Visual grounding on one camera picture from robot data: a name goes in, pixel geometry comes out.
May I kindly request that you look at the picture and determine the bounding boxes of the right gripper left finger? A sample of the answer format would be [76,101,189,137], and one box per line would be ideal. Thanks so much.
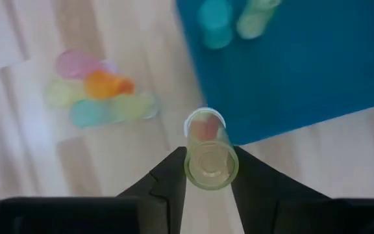
[115,146,187,234]

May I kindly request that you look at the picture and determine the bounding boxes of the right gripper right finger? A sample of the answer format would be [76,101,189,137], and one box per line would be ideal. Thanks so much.
[231,146,343,234]

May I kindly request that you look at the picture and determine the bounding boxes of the green pill bottle red pills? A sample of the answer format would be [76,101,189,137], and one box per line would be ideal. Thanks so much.
[183,107,240,191]

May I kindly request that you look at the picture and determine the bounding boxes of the yellow-green translucent pill bottle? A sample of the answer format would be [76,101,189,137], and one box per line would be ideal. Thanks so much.
[45,77,87,110]

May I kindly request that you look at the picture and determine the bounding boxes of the pink translucent pill bottle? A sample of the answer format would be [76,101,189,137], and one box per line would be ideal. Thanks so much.
[55,48,120,81]

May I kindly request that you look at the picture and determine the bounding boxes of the teal translucent pill bottle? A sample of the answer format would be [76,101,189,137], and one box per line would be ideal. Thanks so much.
[196,0,234,50]

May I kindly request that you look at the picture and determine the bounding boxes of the green translucent pill bottle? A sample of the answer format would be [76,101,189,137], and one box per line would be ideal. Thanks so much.
[236,0,282,40]

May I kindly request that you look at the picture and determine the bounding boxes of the blue plastic basket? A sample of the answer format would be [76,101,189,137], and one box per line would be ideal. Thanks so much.
[175,0,374,146]

